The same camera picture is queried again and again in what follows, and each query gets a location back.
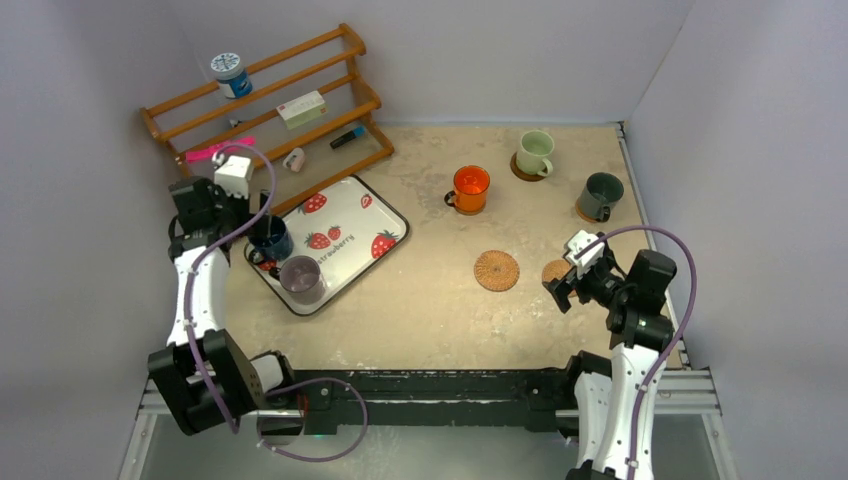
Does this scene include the white strawberry metal tray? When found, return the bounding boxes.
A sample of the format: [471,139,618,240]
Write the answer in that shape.
[244,175,410,317]

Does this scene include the lilac purple mug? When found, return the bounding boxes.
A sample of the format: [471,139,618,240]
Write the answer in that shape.
[279,255,325,305]

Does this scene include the dark grooved wooden coaster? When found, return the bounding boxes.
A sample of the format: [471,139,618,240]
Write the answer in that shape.
[510,153,546,182]

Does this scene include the light green mug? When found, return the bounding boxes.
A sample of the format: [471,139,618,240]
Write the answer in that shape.
[516,130,555,177]

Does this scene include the white green small box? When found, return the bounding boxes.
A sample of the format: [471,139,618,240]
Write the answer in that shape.
[276,90,327,130]

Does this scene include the brown wooden round coaster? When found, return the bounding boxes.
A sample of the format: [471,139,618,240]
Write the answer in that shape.
[575,203,597,223]

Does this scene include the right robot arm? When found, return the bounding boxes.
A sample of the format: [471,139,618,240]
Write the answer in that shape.
[544,230,677,479]

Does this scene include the woven rattan round coaster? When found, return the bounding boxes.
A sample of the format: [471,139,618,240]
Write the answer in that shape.
[473,250,520,292]

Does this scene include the black blue marker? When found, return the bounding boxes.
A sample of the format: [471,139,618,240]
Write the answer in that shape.
[330,126,366,150]

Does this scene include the blue white lidded jar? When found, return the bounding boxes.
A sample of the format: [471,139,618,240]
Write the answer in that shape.
[210,52,253,99]

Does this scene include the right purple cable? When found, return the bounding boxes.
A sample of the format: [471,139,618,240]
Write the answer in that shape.
[572,225,699,480]

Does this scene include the small white pink object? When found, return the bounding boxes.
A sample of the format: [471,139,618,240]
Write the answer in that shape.
[283,147,306,173]

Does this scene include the orange mug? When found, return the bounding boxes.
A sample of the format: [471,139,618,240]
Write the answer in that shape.
[444,165,491,215]

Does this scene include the wooden tiered shelf rack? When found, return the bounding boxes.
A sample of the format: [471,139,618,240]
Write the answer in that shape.
[139,24,396,242]

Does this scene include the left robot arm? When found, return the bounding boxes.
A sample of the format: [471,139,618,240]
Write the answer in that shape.
[147,143,298,435]

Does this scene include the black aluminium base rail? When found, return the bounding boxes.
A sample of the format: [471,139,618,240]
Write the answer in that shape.
[261,368,578,435]

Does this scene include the dark green mug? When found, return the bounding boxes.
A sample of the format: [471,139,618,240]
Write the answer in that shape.
[575,172,624,223]

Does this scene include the dark blue mug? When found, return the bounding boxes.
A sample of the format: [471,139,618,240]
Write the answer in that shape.
[247,216,294,265]

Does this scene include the pink highlighter marker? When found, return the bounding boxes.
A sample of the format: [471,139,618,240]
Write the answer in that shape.
[185,136,255,164]

